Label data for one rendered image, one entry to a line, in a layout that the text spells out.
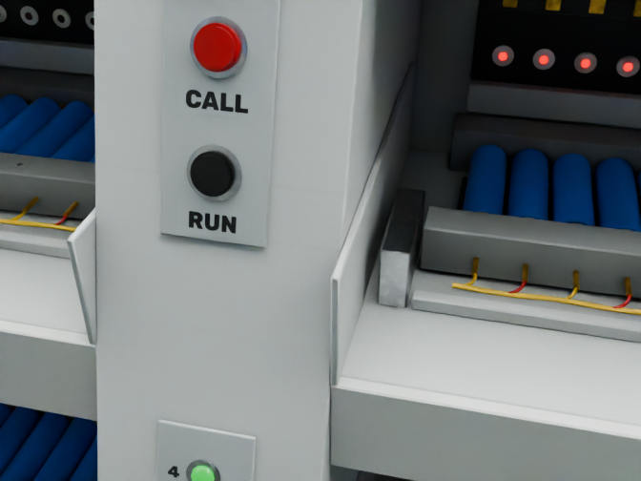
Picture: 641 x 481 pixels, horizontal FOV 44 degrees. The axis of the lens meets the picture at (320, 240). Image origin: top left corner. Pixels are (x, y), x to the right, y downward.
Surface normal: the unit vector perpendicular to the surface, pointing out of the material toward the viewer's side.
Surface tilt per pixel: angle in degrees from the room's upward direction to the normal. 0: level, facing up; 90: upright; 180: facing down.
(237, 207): 90
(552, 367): 19
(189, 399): 90
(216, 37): 90
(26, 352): 109
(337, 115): 90
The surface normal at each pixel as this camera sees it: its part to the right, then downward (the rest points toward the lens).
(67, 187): -0.21, 0.56
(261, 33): -0.22, 0.26
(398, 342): 0.00, -0.82
